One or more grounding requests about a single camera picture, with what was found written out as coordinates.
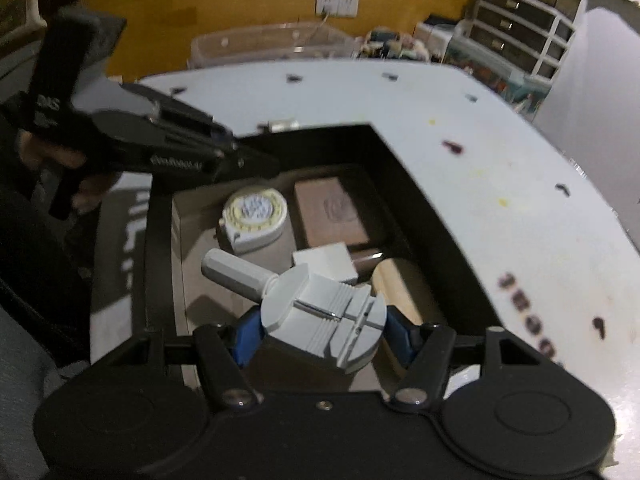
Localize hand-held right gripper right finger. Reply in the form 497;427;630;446
384;305;562;412

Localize black storage box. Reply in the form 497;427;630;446
144;121;504;392

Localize white cube block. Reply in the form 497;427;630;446
292;242;359;284

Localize person's grey trousers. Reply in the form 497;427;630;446
0;305;92;466

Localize brown case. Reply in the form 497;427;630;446
293;174;374;254

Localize person's left forearm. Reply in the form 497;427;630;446
0;110;103;367

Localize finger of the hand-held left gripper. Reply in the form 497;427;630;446
212;143;282;182
120;82;239;155

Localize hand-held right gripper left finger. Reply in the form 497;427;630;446
106;316;263;410

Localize person's left hand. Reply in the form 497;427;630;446
17;128;122;217

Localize pile of plush toys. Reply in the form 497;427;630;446
357;29;432;62

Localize clear plastic bin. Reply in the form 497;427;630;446
188;22;359;69

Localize round white tape measure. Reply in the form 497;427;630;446
217;187;289;256

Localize light wooden block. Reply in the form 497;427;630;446
372;257;447;327

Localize grey watch link tool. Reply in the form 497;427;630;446
201;248;389;374

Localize teal patterned cabinet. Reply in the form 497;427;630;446
444;39;552;117

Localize white drawer unit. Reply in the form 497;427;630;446
469;0;587;80

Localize white wall socket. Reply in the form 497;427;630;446
314;0;360;17

